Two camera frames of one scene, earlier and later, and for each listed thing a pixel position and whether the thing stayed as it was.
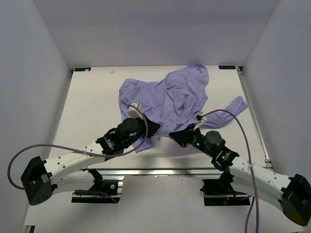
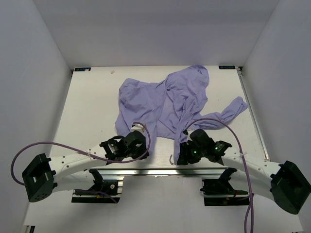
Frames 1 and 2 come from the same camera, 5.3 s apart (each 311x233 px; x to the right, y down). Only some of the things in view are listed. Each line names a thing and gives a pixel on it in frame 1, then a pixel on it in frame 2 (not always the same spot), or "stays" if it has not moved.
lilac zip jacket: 176,101 stays
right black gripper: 183,137 -> 183,158
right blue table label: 227,67 stays
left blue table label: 82,69 stays
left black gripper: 154,127 -> 143,150
